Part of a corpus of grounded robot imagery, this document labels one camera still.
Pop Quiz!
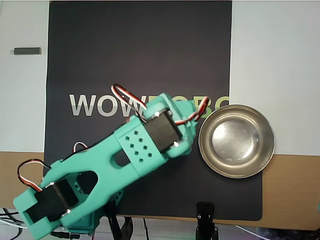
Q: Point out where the metal bowl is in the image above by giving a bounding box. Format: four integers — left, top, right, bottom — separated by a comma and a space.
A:
198, 103, 275, 180

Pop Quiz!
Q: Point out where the white cable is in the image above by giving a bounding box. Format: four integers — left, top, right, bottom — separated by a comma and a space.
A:
236, 224, 267, 240
0, 217, 26, 230

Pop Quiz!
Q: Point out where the black mat with WOWROBO print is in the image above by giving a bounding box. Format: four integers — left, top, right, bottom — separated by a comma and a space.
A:
41, 0, 263, 222

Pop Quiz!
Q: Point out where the black power plug cable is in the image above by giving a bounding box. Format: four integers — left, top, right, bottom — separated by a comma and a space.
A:
51, 231, 81, 240

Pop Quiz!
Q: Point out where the teal gripper black servo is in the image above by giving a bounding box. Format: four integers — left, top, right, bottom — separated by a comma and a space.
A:
184, 99, 201, 133

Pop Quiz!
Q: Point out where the white paper sheet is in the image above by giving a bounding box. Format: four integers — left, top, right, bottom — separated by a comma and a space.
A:
228, 1, 320, 157
0, 1, 50, 153

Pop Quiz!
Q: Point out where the black clamp right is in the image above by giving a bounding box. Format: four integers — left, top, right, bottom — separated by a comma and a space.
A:
195, 201, 219, 240

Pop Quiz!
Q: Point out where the red white black servo wire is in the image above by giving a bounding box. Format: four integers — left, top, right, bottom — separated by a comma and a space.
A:
17, 159, 51, 192
110, 84, 148, 111
174, 96, 210, 126

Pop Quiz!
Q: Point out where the teal robot base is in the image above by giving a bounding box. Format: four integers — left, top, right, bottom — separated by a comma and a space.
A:
67, 189, 125, 236

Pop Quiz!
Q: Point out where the black table clamp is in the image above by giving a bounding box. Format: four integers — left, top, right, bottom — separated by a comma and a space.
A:
104, 199, 136, 240

